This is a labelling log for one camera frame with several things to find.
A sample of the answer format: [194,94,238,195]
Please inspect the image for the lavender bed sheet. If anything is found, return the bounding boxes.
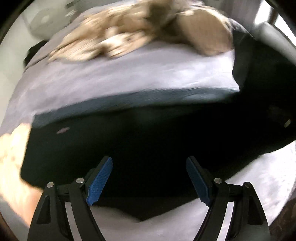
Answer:
[0,5,296,241]

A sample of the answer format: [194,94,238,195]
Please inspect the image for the blue leaf-print mat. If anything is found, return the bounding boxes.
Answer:
[32,87,240,127]

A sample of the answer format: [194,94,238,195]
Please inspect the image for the beige striped cloth pile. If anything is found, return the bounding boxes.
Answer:
[47,0,234,62]

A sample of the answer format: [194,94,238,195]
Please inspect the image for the black bag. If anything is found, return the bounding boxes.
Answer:
[23,39,50,69]

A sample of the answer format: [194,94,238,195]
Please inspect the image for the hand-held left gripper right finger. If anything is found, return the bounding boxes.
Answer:
[186,156,271,241]

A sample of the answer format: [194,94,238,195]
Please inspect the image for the black pants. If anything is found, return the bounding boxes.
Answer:
[20,30,296,221]

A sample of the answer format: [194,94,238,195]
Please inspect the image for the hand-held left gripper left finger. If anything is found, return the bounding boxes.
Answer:
[27,156,113,241]

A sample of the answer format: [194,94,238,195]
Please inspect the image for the white round fan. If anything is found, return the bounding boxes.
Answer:
[29,6,72,39]

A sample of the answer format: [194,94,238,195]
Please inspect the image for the peach cloth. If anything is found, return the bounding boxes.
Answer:
[0,122,45,222]

